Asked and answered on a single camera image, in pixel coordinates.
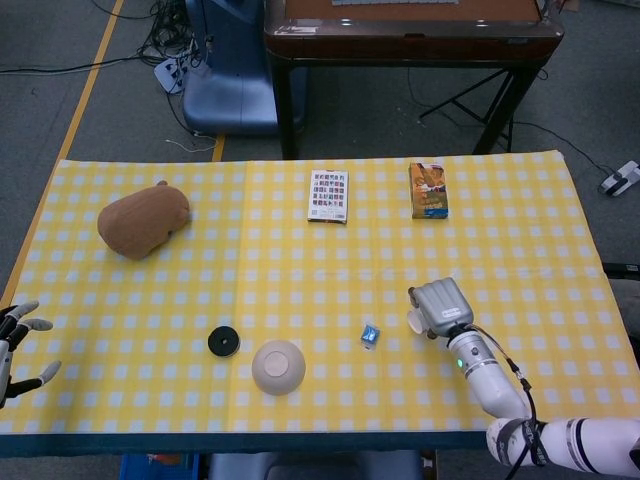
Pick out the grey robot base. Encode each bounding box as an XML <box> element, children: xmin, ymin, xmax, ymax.
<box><xmin>207</xmin><ymin>449</ymin><xmax>424</xmax><ymax>480</ymax></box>

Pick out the yellow checked tablecloth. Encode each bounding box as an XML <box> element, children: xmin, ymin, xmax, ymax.
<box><xmin>0</xmin><ymin>152</ymin><xmax>632</xmax><ymax>436</ymax></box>

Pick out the white card box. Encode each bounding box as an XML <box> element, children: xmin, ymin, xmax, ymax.
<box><xmin>307</xmin><ymin>169</ymin><xmax>350</xmax><ymax>225</ymax></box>

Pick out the beige bowl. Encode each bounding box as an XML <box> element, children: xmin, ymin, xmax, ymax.
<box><xmin>251</xmin><ymin>339</ymin><xmax>307</xmax><ymax>397</ymax></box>

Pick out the black floor cable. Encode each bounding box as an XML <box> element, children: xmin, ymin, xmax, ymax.
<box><xmin>514</xmin><ymin>119</ymin><xmax>617</xmax><ymax>174</ymax></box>

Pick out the blue plastic crate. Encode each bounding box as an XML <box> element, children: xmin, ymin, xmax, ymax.
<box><xmin>118</xmin><ymin>452</ymin><xmax>201</xmax><ymax>480</ymax></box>

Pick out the brown plush capybara toy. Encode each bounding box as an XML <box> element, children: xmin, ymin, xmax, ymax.
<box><xmin>96</xmin><ymin>180</ymin><xmax>192</xmax><ymax>261</ymax></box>

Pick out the orange blue card box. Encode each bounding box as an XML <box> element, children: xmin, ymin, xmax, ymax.
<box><xmin>408</xmin><ymin>161</ymin><xmax>450</xmax><ymax>221</ymax></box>

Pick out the black tape roll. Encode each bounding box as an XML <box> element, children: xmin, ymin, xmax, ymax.
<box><xmin>207</xmin><ymin>325</ymin><xmax>241</xmax><ymax>358</ymax></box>

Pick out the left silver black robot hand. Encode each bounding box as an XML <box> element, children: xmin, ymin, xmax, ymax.
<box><xmin>0</xmin><ymin>299</ymin><xmax>62</xmax><ymax>409</ymax></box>

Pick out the black cable bundle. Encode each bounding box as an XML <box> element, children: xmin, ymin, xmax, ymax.
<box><xmin>0</xmin><ymin>0</ymin><xmax>214</xmax><ymax>76</ymax></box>

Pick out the white black floor device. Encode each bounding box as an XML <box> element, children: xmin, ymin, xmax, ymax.
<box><xmin>598</xmin><ymin>159</ymin><xmax>640</xmax><ymax>197</ymax></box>

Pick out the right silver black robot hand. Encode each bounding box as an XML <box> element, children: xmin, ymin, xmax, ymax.
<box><xmin>407</xmin><ymin>277</ymin><xmax>476</xmax><ymax>341</ymax></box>

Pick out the white power strip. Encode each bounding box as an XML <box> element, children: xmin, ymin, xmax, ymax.
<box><xmin>153</xmin><ymin>57</ymin><xmax>189</xmax><ymax>95</ymax></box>

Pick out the white thin cable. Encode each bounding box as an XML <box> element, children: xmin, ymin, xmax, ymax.
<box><xmin>165</xmin><ymin>130</ymin><xmax>219</xmax><ymax>154</ymax></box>

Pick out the dark wooden mahjong table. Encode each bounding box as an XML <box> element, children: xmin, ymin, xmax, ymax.
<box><xmin>263</xmin><ymin>0</ymin><xmax>566</xmax><ymax>160</ymax></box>

